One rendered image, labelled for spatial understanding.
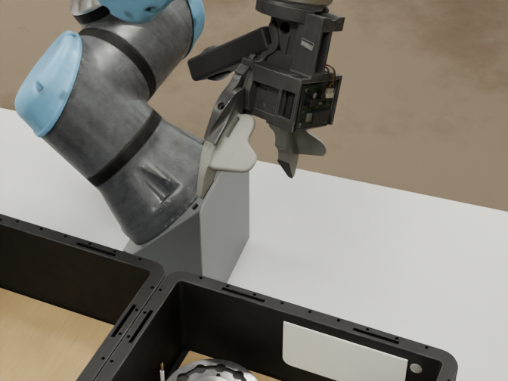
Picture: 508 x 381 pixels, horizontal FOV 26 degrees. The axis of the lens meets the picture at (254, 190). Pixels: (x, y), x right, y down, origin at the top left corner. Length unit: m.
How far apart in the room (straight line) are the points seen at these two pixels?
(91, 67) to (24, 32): 1.98
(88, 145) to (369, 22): 2.06
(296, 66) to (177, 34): 0.31
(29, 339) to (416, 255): 0.54
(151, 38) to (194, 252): 0.26
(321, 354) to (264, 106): 0.25
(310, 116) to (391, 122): 1.79
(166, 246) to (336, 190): 0.35
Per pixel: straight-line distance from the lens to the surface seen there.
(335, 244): 1.47
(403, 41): 3.17
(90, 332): 1.19
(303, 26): 1.06
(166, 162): 1.27
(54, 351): 1.18
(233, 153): 1.07
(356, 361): 1.07
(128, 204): 1.29
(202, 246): 1.27
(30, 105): 1.27
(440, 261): 1.46
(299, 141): 1.16
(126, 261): 1.12
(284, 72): 1.06
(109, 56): 1.29
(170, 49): 1.33
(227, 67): 1.12
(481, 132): 2.86
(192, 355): 1.16
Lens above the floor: 1.71
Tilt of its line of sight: 41 degrees down
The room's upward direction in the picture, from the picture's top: straight up
